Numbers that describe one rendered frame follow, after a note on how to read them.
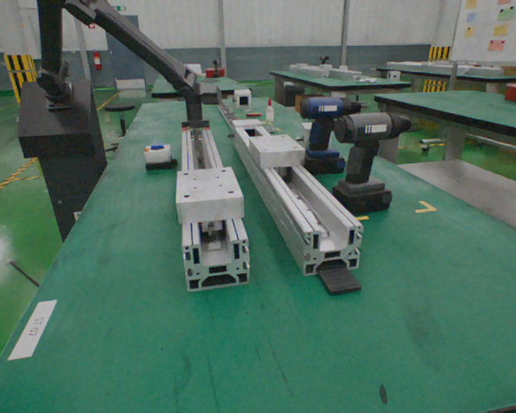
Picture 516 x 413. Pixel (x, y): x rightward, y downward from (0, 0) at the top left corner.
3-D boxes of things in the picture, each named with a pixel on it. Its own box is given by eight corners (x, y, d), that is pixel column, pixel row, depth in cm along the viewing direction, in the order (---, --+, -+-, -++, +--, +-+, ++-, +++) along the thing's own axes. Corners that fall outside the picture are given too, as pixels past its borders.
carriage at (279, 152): (249, 160, 99) (248, 137, 96) (287, 157, 101) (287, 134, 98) (260, 179, 85) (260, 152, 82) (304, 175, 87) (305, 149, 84)
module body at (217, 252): (184, 154, 127) (182, 130, 123) (211, 152, 128) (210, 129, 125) (187, 292, 55) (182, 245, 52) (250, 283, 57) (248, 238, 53)
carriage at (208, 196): (180, 201, 73) (177, 170, 70) (233, 197, 75) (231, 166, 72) (180, 238, 59) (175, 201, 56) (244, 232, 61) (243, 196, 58)
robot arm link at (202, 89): (183, 68, 118) (178, 88, 115) (216, 67, 117) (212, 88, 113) (192, 92, 129) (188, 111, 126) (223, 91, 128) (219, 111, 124)
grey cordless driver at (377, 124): (325, 204, 84) (331, 112, 75) (395, 194, 90) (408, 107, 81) (341, 218, 78) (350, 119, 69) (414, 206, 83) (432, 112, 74)
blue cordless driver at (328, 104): (296, 167, 110) (299, 96, 101) (357, 165, 112) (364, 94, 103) (301, 175, 103) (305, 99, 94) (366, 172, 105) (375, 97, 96)
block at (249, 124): (226, 144, 138) (225, 120, 134) (257, 142, 140) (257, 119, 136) (229, 151, 130) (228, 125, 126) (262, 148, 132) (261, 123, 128)
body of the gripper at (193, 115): (210, 124, 127) (208, 104, 124) (181, 127, 125) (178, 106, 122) (208, 121, 132) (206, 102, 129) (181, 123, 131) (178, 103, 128)
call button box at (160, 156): (148, 163, 117) (145, 145, 115) (177, 161, 119) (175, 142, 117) (146, 170, 110) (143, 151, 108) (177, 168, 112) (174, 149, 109)
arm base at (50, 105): (47, 84, 131) (47, 111, 127) (38, 70, 124) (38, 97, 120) (73, 83, 133) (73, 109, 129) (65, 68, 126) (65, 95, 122)
